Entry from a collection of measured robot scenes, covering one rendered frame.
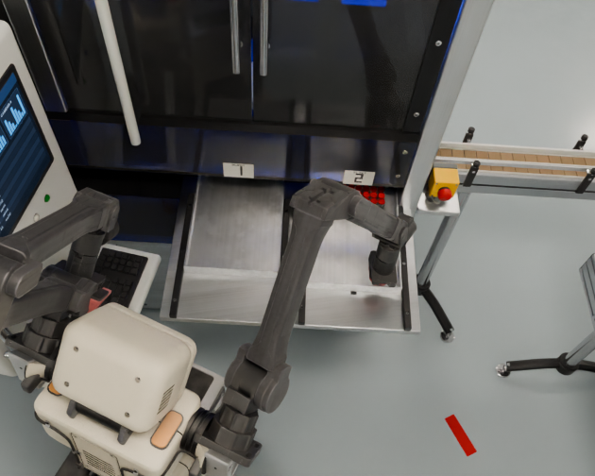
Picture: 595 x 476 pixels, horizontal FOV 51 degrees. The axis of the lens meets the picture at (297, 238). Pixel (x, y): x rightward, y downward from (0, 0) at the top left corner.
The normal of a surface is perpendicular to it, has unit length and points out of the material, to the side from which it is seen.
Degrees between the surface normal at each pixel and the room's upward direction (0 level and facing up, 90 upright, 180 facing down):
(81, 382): 48
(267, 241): 0
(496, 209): 0
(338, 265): 0
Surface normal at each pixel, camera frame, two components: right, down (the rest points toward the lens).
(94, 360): -0.28, 0.19
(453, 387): 0.06, -0.54
